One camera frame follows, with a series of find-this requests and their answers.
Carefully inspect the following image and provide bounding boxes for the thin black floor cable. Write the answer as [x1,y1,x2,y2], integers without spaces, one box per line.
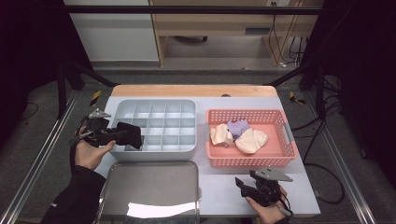
[18,102,40,122]

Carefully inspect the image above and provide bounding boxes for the person's left hand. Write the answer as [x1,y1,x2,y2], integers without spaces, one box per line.
[74,125,117,171]

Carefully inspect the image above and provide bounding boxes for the white divided organizer box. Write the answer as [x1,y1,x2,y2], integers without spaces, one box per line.
[105,98,198,162]

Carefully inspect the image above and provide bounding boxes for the hanging cables under desk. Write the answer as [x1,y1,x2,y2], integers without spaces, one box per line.
[269,1,309,68]

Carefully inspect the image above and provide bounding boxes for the light wooden desk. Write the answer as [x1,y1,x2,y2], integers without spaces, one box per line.
[148,0,325,67]

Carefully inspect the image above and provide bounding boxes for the dark curtain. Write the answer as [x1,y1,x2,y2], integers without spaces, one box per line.
[0,0,94,150]
[298,0,396,181]

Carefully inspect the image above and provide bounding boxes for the white cabinet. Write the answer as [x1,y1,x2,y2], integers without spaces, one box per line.
[64,0,161,63]

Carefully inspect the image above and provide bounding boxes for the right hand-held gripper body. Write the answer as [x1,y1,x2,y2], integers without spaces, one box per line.
[245,166,294,207]

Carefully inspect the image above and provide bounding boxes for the black horizontal crossbar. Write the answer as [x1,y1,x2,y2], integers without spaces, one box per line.
[64,5,323,16]

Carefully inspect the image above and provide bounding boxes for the left hand-held gripper cable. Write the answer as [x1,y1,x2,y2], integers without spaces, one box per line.
[68,116,96,174]

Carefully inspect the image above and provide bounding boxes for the pink perforated plastic basket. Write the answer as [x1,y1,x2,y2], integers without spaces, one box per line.
[205,108,300,169]

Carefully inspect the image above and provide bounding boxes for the black metal stand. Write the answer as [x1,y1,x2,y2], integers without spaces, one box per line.
[267,62,328,120]
[55,59,118,119]

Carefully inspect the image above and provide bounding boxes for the person's right hand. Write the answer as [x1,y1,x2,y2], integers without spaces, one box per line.
[245,186,295,224]

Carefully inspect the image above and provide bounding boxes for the right hand-held gripper cable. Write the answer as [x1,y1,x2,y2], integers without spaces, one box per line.
[269,199,295,218]

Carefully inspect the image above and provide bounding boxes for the hand-held gripper cable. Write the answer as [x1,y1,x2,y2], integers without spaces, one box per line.
[68,116,96,174]
[269,199,295,218]

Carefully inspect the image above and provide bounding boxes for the black sock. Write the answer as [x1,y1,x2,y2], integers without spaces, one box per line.
[116,121,144,150]

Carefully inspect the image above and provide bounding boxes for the yellow and black tape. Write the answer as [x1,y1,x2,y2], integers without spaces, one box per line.
[289,91,306,105]
[89,90,103,107]

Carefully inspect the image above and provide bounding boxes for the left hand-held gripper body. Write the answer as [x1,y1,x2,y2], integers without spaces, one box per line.
[72,107,125,148]

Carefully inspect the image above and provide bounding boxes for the metal floor rail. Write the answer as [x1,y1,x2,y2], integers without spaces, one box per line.
[0,90,80,224]
[303,91,379,224]

